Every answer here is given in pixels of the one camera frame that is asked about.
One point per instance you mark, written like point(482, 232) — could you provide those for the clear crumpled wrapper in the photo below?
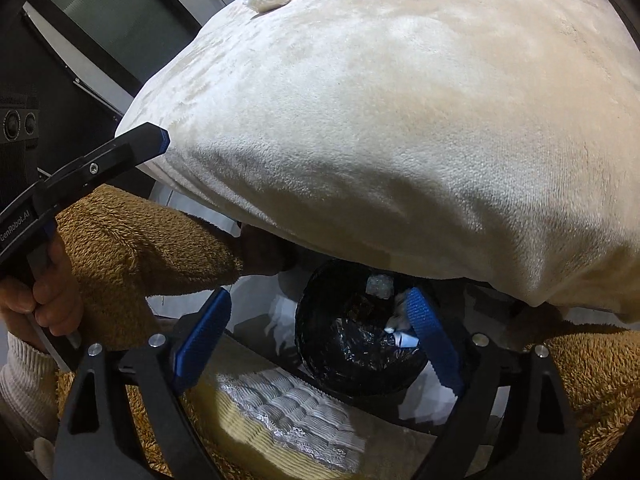
point(380, 287)

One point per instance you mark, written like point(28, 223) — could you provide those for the dark glass door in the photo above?
point(100, 5)

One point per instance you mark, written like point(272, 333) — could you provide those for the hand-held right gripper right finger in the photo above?
point(432, 345)

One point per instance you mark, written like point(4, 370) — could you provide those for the person's left forearm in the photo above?
point(22, 385)

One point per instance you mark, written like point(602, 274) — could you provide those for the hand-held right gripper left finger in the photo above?
point(200, 342)

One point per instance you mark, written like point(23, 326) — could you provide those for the black trash bin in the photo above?
point(350, 357)

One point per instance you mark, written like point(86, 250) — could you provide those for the bed with cream blanket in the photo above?
point(400, 135)

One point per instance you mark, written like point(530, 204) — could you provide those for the person's left hand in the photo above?
point(55, 305)

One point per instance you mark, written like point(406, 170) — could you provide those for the yellow white knitted mat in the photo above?
point(290, 410)

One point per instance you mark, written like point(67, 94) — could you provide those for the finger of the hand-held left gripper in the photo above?
point(150, 141)

